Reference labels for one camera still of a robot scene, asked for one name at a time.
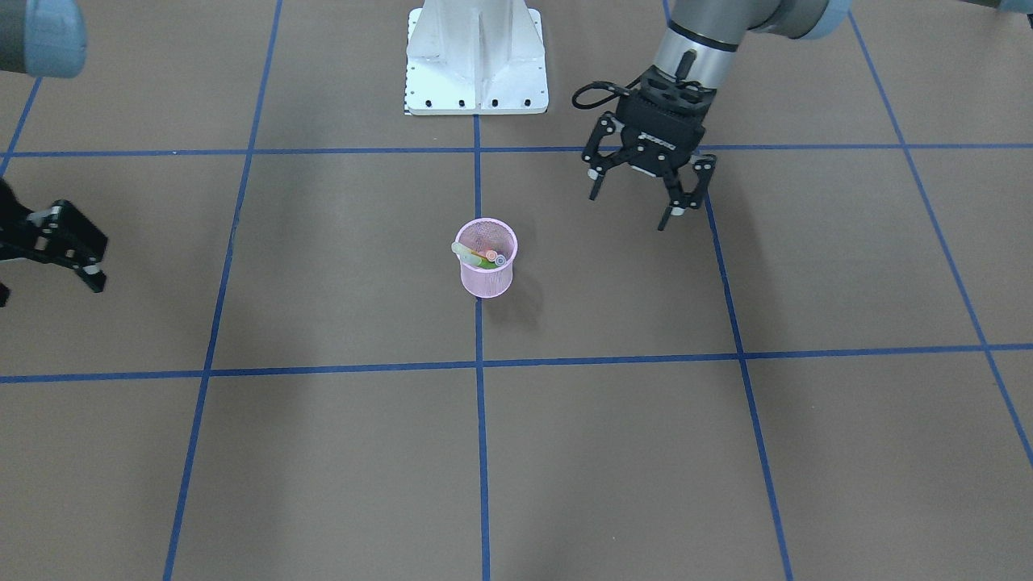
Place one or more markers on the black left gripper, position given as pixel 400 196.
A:
pixel 655 150

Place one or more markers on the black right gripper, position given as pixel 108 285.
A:
pixel 58 234

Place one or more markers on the green highlighter pen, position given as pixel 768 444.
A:
pixel 470 257

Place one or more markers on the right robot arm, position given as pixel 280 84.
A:
pixel 48 39

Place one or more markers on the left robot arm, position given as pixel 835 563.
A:
pixel 703 37

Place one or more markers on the pink mesh pen holder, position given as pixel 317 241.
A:
pixel 486 249

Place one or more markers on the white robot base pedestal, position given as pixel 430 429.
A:
pixel 475 58

